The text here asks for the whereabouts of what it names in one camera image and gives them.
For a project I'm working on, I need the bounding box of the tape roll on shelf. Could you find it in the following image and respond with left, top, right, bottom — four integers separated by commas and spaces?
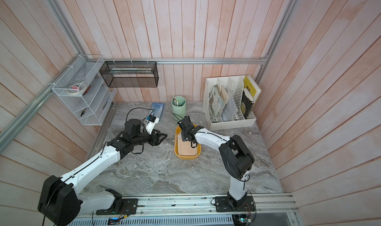
65, 83, 87, 96

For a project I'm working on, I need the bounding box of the blue booklet on table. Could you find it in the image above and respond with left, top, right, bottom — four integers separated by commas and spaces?
151, 103, 165, 119

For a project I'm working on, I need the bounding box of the grey folder in organizer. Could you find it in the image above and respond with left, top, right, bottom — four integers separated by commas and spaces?
221, 92, 238, 122

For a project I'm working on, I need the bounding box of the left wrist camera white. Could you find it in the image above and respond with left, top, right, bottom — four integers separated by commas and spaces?
145, 114, 159, 134

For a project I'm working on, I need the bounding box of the dark book in organizer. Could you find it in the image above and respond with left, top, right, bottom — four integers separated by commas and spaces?
240, 88, 255, 119

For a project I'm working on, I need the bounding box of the green pen holder cup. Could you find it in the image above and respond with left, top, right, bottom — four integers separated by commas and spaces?
171, 96, 187, 120

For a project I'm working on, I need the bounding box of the black mesh wall basket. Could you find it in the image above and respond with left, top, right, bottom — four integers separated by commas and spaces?
100, 61, 159, 88

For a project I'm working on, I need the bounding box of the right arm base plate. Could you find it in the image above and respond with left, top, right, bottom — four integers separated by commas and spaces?
214, 195, 256, 213

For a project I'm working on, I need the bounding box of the yellow book in organizer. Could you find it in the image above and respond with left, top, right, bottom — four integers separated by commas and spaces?
244, 75, 262, 102

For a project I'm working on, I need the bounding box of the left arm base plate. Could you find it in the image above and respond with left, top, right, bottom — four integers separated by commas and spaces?
95, 198, 138, 216

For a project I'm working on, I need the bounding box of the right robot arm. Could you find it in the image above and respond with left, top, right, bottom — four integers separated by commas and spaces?
178, 115, 255, 208

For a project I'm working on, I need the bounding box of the white plastic file organizer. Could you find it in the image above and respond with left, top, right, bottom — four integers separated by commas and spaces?
203, 75, 257, 130

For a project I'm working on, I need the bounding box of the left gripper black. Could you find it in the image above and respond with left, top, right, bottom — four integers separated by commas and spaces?
132, 128, 168, 147

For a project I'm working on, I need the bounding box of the illustrated magazine in organizer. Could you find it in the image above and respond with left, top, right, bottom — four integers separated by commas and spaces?
209, 84, 229, 120

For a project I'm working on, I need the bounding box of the yellow plastic storage box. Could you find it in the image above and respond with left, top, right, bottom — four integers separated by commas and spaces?
174, 126, 201, 160

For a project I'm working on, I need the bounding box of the white mesh wall shelf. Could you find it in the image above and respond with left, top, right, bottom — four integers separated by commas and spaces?
53, 55, 117, 126

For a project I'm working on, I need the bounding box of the stack of stationery paper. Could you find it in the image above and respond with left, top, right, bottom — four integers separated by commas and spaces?
177, 133, 197, 157

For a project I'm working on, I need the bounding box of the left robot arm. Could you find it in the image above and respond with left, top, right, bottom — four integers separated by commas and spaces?
38, 119, 168, 226

